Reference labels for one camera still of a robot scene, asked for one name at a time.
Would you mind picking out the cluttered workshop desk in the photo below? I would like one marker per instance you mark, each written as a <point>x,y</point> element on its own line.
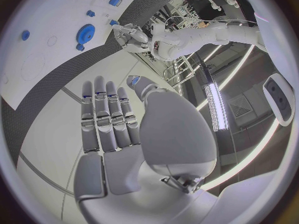
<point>184,9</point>

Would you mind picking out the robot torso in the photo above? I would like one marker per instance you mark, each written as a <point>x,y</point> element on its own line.
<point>264,33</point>

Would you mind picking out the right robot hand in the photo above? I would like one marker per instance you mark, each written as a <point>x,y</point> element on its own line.
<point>175,134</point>

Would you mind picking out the white robot head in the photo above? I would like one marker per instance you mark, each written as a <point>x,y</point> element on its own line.
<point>278,97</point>

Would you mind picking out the metal tube rack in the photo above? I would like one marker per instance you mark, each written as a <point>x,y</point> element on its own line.
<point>179,72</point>

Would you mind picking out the white task board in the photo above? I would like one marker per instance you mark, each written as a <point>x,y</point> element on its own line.
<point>46,18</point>

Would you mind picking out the blue peg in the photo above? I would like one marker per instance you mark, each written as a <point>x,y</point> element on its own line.
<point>25,35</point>

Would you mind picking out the person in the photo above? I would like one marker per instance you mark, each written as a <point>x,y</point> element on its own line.
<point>205,5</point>

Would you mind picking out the small blue block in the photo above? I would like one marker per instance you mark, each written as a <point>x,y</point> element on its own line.
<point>113,22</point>

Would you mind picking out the small blue plug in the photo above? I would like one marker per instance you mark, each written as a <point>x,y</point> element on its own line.
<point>90,13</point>

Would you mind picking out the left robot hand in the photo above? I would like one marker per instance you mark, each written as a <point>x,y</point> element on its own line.
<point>137,39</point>

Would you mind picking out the small blue gear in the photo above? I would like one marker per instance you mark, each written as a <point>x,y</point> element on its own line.
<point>80,47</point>

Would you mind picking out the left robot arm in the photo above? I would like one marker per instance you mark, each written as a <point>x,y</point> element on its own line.
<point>198,37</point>

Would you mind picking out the glowing light bar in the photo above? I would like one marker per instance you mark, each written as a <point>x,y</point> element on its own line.
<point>216,108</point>

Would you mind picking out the large blue gear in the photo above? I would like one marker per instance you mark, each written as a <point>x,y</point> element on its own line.
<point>85,34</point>

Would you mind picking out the large blue cylinder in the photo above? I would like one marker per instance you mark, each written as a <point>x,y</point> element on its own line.
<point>113,1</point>

